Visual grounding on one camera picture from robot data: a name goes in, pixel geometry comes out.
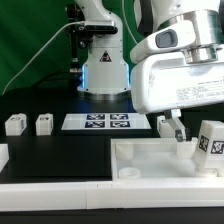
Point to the black camera on stand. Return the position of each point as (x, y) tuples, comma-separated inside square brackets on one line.
[(85, 39)]

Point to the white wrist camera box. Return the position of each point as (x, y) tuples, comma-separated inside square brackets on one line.
[(175, 37)]

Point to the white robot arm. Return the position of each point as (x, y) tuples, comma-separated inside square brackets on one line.
[(204, 14)]

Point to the white square tabletop part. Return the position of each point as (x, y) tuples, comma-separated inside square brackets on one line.
[(152, 159)]

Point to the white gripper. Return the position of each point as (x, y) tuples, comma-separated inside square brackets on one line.
[(165, 82)]

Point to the white plate with AprilTags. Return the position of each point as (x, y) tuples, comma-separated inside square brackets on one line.
[(105, 121)]

